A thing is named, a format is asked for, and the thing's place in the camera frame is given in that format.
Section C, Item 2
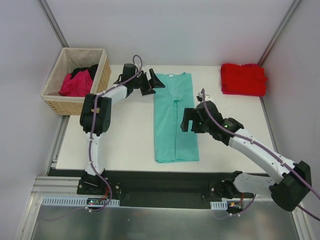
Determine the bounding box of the red t shirt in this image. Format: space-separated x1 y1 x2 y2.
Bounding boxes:
220 63 268 97

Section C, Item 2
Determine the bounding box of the wicker laundry basket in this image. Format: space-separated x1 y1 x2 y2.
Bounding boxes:
41 47 112 116

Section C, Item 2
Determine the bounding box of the left aluminium frame post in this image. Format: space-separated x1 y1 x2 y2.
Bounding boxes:
37 0 69 48

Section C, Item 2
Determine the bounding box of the pink t shirt in basket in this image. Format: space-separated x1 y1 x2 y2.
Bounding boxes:
58 70 93 97

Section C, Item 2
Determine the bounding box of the aluminium rail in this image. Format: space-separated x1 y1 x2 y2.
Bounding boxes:
32 176 83 196

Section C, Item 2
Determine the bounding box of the aluminium frame post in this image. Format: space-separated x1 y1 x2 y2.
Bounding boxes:
37 0 69 48
257 0 304 67

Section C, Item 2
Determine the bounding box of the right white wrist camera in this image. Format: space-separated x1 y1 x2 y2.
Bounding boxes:
196 91 214 103

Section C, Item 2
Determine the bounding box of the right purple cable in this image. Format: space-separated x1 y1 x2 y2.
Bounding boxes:
201 87 320 222

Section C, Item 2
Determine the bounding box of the right aluminium frame post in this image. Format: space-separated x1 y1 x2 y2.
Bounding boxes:
257 0 304 67

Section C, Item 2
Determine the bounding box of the teal t shirt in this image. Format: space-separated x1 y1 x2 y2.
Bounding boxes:
153 72 200 163

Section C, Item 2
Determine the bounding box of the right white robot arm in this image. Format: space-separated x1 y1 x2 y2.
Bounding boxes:
180 100 312 212

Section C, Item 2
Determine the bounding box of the grey cable duct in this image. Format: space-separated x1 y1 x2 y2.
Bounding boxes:
210 200 228 211
42 196 120 208

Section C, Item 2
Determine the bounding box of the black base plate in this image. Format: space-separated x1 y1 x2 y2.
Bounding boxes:
48 169 273 210

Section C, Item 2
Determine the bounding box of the right grey cable duct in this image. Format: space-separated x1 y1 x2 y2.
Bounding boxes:
210 200 228 211

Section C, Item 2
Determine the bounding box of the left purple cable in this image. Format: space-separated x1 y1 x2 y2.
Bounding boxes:
39 54 147 222

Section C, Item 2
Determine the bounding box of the purple cable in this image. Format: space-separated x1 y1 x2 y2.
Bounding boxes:
39 54 147 222
201 87 320 222

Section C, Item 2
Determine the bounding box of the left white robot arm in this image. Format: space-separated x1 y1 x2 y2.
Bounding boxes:
77 63 166 195

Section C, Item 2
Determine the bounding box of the left grey cable duct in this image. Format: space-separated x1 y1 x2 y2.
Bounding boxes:
42 196 120 208

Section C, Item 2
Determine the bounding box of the black t shirt in basket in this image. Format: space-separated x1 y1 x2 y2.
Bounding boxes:
70 64 99 80

